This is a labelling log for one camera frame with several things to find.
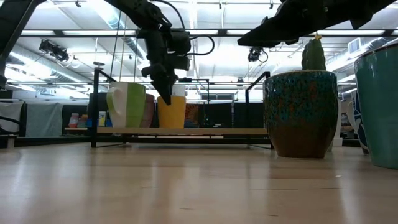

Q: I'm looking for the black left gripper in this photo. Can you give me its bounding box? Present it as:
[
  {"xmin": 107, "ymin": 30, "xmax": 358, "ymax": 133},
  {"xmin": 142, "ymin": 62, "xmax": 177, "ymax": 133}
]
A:
[{"xmin": 139, "ymin": 28, "xmax": 176, "ymax": 106}]

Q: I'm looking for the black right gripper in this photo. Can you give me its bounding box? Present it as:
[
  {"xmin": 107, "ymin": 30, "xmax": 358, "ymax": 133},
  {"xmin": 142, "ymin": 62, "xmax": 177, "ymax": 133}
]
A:
[{"xmin": 237, "ymin": 0, "xmax": 383, "ymax": 48}]

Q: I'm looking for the green mug white handle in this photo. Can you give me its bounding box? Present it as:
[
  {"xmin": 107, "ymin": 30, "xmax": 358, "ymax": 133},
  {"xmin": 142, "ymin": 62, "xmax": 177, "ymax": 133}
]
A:
[{"xmin": 106, "ymin": 81, "xmax": 147, "ymax": 129}]

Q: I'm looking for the pale lavender mug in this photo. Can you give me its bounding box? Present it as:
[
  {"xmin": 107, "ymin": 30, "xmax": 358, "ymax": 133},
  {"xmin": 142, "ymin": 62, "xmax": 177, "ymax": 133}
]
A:
[{"xmin": 140, "ymin": 93, "xmax": 155, "ymax": 128}]

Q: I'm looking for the yellow mug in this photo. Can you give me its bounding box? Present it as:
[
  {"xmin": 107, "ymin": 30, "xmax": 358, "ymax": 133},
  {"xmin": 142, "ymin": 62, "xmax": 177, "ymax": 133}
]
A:
[{"xmin": 157, "ymin": 95, "xmax": 187, "ymax": 129}]

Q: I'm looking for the dark speckled glazed mug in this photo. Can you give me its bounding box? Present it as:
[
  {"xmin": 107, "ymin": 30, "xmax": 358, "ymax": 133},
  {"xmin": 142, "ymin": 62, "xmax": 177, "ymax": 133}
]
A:
[{"xmin": 262, "ymin": 70, "xmax": 340, "ymax": 160}]

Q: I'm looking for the white mug blue leaf pattern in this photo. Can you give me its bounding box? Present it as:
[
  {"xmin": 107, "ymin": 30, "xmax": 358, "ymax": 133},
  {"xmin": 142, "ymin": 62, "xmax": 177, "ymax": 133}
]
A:
[{"xmin": 346, "ymin": 89, "xmax": 370, "ymax": 156}]

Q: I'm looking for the teal mug white handle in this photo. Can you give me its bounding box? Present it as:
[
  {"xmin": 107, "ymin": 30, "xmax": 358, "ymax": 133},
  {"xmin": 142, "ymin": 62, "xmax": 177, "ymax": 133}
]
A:
[{"xmin": 354, "ymin": 42, "xmax": 398, "ymax": 170}]

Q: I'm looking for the green cactus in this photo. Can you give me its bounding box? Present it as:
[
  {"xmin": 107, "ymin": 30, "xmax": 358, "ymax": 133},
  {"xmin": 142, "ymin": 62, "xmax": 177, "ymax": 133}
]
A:
[{"xmin": 301, "ymin": 33, "xmax": 327, "ymax": 72}]

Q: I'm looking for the white ceiling vent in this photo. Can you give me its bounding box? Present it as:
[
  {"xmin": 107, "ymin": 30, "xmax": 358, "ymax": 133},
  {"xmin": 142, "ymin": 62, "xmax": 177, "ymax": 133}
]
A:
[{"xmin": 348, "ymin": 37, "xmax": 363, "ymax": 55}]

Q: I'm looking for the red capped bottle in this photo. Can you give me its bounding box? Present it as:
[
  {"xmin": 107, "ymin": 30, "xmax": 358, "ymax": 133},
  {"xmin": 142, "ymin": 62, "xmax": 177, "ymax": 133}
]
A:
[{"xmin": 68, "ymin": 113, "xmax": 80, "ymax": 129}]

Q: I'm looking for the grey partition panel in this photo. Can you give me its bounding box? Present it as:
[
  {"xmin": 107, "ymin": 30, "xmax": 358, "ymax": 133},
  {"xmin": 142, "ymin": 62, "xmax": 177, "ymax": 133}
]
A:
[{"xmin": 25, "ymin": 102, "xmax": 65, "ymax": 138}]

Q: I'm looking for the white partition panel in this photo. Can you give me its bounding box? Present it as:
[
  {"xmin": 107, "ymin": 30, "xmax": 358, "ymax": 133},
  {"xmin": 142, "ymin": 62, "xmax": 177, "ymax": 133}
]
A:
[{"xmin": 0, "ymin": 101, "xmax": 24, "ymax": 133}]

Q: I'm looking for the black ceiling-hung camera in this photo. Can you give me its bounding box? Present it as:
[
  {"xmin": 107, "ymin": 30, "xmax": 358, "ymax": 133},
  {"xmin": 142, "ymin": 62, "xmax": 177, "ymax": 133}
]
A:
[
  {"xmin": 38, "ymin": 39, "xmax": 70, "ymax": 63},
  {"xmin": 247, "ymin": 46, "xmax": 269, "ymax": 63}
]

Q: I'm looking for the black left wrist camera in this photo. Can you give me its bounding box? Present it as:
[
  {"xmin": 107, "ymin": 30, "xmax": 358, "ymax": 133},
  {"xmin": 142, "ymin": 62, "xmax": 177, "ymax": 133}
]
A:
[{"xmin": 169, "ymin": 29, "xmax": 192, "ymax": 72}]

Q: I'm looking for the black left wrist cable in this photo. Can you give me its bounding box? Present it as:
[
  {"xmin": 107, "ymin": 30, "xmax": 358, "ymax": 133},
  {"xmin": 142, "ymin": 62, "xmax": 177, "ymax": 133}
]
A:
[{"xmin": 152, "ymin": 0, "xmax": 216, "ymax": 57}]

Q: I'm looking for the wooden shelf rack black frame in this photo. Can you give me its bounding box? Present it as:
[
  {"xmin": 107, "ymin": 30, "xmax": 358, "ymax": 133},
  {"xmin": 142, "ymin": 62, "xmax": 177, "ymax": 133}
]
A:
[{"xmin": 90, "ymin": 67, "xmax": 275, "ymax": 151}]

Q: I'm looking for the black overhead frame beam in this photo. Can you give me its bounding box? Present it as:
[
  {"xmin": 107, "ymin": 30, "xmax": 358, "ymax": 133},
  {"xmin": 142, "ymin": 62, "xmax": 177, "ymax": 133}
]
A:
[{"xmin": 18, "ymin": 29, "xmax": 398, "ymax": 39}]

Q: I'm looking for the black table frame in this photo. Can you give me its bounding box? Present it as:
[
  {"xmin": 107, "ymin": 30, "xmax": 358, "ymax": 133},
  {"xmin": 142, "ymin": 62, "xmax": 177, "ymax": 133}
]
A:
[{"xmin": 0, "ymin": 133, "xmax": 398, "ymax": 149}]

